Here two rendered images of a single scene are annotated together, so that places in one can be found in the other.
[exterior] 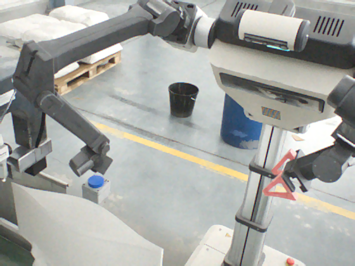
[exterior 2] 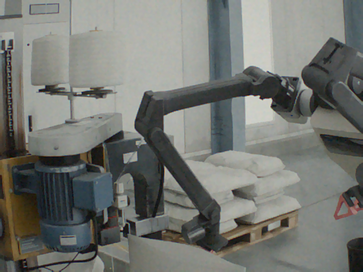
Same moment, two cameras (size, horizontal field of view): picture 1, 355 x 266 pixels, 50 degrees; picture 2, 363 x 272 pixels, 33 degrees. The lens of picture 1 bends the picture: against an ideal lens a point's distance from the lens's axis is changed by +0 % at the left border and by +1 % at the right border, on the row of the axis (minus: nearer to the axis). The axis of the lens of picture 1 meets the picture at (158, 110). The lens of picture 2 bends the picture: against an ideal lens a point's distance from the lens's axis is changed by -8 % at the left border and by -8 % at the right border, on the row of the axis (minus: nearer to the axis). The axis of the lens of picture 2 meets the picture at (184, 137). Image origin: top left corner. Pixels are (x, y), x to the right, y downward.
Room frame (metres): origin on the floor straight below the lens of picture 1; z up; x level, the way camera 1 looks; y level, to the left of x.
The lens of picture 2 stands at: (-0.94, -0.46, 1.66)
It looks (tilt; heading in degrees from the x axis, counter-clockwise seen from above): 9 degrees down; 20
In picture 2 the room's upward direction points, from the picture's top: 1 degrees counter-clockwise
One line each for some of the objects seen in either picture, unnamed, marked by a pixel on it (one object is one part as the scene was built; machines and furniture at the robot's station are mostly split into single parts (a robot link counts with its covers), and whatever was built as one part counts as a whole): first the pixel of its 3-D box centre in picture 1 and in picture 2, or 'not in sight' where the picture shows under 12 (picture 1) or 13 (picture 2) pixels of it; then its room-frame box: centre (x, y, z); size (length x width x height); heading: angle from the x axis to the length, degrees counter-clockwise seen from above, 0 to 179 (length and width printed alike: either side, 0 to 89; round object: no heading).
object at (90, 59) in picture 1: (94, 50); (262, 208); (4.31, 0.81, 0.20); 0.67 x 0.43 x 0.15; 153
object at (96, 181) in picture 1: (96, 182); not in sight; (1.12, 0.22, 0.84); 0.06 x 0.06 x 0.02
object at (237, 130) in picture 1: (248, 104); not in sight; (2.88, -0.76, 0.32); 0.51 x 0.48 x 0.65; 153
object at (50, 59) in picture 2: not in sight; (50, 59); (0.81, 0.64, 1.61); 0.15 x 0.14 x 0.17; 63
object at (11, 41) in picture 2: not in sight; (8, 42); (0.58, 0.65, 1.68); 0.05 x 0.03 x 0.06; 153
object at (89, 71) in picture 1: (64, 64); (218, 226); (4.12, 1.13, 0.07); 1.20 x 0.82 x 0.14; 155
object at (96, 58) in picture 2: not in sight; (96, 59); (0.70, 0.41, 1.61); 0.17 x 0.17 x 0.17
